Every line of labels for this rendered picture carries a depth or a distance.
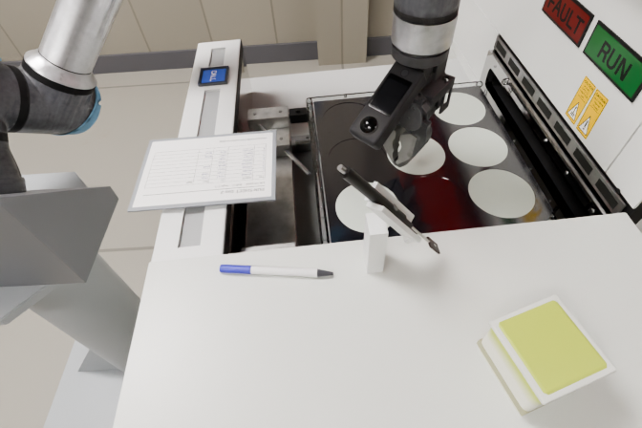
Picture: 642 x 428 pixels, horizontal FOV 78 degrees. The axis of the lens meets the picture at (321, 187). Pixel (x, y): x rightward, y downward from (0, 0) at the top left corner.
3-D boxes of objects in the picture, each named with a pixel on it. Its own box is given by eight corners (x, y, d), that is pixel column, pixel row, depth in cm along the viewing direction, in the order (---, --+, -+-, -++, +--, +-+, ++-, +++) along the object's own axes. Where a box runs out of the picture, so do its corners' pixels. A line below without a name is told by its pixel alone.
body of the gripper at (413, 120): (449, 111, 60) (467, 36, 50) (417, 141, 56) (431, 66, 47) (406, 92, 63) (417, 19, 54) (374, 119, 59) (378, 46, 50)
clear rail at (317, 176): (312, 100, 83) (311, 96, 82) (331, 257, 58) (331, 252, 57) (306, 101, 83) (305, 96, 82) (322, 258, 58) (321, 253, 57)
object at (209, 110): (252, 91, 98) (241, 38, 87) (244, 302, 62) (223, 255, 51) (214, 95, 97) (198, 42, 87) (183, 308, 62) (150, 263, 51)
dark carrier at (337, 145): (479, 87, 82) (479, 85, 81) (558, 223, 60) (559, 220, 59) (313, 103, 81) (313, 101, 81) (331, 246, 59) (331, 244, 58)
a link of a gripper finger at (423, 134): (426, 156, 60) (437, 110, 53) (421, 161, 59) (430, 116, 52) (400, 142, 62) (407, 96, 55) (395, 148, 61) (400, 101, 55)
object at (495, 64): (483, 86, 90) (496, 48, 82) (586, 254, 61) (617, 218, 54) (476, 87, 90) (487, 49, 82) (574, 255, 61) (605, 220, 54)
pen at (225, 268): (333, 267, 48) (220, 263, 49) (332, 275, 47) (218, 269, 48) (333, 271, 48) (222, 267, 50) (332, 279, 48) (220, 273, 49)
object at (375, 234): (406, 245, 50) (421, 175, 40) (414, 272, 48) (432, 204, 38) (359, 249, 50) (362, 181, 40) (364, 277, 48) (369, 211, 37)
